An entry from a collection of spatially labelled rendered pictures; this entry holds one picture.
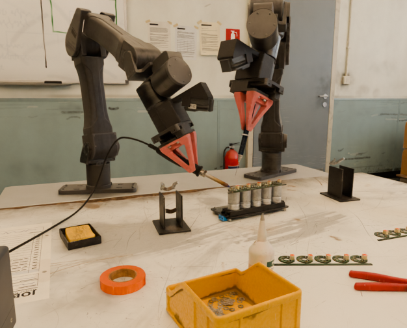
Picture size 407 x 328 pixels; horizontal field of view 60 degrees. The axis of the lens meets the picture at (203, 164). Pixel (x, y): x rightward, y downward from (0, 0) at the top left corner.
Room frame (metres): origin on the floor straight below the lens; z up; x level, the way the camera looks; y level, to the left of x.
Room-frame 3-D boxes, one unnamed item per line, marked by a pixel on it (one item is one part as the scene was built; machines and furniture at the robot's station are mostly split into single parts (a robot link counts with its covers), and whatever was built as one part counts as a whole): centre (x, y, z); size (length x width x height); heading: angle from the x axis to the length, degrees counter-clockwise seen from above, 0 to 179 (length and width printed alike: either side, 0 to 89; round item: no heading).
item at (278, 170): (1.14, -0.22, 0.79); 0.20 x 0.07 x 0.08; 132
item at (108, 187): (0.94, 0.28, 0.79); 0.20 x 0.07 x 0.08; 97
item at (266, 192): (0.74, -0.14, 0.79); 0.02 x 0.02 x 0.05
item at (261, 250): (0.44, -0.08, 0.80); 0.03 x 0.03 x 0.10
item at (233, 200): (0.70, -0.06, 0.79); 0.02 x 0.02 x 0.05
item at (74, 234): (0.59, 0.22, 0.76); 0.07 x 0.05 x 0.02; 32
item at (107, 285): (0.44, 0.11, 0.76); 0.06 x 0.06 x 0.01
